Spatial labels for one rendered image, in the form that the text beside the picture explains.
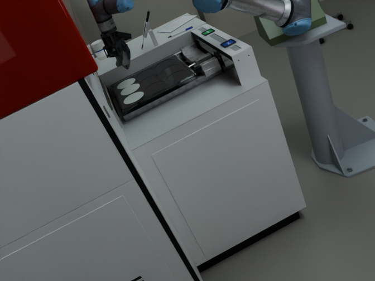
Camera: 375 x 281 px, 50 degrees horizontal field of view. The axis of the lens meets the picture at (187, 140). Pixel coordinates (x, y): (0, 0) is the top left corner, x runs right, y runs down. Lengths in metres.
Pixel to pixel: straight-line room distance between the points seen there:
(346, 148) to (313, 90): 0.50
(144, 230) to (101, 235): 0.16
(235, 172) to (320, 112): 0.65
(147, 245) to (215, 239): 0.47
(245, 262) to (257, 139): 0.65
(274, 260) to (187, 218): 0.49
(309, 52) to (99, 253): 1.32
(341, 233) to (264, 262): 0.39
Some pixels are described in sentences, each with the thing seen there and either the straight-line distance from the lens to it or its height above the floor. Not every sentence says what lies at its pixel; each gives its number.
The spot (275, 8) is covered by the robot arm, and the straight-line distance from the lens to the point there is 1.75.
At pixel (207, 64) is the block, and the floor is 0.90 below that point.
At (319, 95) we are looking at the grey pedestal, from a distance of 2.18.
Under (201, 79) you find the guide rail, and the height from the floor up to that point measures 0.84.
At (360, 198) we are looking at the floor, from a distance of 2.24.
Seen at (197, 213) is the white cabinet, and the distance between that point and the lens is 1.86.
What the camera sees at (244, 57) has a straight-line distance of 1.69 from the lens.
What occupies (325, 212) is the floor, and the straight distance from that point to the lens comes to 2.20.
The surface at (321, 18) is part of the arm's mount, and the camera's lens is 2.05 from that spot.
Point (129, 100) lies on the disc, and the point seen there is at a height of 0.90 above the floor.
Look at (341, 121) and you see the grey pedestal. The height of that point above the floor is 0.22.
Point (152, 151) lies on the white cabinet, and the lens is 1.64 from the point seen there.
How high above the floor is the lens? 1.58
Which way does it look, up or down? 30 degrees down
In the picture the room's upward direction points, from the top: 25 degrees counter-clockwise
